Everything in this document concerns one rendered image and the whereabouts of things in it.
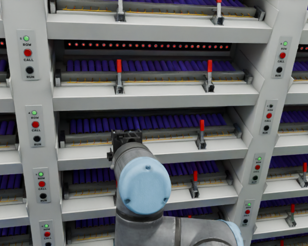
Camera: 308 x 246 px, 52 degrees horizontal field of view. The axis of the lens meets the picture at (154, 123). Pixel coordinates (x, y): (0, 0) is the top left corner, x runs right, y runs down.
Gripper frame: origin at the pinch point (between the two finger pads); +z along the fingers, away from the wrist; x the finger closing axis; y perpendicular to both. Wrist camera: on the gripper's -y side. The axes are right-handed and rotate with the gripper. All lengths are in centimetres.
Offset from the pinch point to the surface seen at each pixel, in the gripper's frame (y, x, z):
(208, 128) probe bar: 2.0, -30.7, 10.4
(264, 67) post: 22.3, -42.6, -1.5
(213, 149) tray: -3.8, -30.4, 5.1
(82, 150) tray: -2.3, 10.8, 7.5
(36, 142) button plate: 2.1, 22.8, 2.7
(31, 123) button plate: 7.5, 23.7, 1.4
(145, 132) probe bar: 1.8, -9.0, 9.9
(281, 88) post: 16, -50, 0
